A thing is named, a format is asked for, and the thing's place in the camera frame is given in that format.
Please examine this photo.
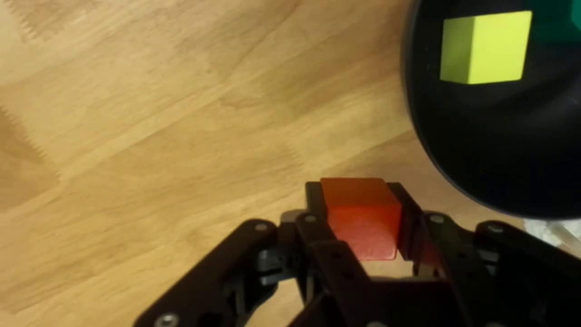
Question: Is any black bowl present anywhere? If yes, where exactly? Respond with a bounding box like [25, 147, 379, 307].
[401, 0, 581, 221]

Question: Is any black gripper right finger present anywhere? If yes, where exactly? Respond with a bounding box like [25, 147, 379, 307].
[386, 179, 581, 327]

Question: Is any red cube block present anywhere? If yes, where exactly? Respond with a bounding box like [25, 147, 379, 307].
[317, 176, 404, 263]

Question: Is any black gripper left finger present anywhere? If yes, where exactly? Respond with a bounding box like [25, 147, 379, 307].
[132, 179, 364, 327]

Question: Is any yellow cube block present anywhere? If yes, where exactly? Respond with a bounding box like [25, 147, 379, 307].
[439, 9, 535, 85]

